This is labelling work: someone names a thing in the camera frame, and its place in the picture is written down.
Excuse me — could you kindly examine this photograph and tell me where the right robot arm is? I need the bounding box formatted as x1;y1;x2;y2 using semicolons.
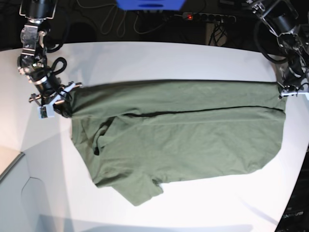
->
17;0;75;119

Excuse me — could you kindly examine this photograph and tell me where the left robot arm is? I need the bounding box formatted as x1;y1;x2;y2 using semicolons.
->
246;0;309;98

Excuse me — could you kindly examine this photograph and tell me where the green t-shirt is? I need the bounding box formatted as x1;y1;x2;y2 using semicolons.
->
56;81;286;206

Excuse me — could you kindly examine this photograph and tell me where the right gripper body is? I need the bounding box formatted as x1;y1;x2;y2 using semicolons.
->
33;74;73;116

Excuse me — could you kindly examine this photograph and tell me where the black power strip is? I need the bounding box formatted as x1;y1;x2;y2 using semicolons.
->
182;12;237;24

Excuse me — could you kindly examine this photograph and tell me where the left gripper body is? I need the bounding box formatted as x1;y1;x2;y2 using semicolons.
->
278;62;307;92

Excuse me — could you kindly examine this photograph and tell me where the blue plastic bin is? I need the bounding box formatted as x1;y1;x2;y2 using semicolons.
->
116;0;185;11

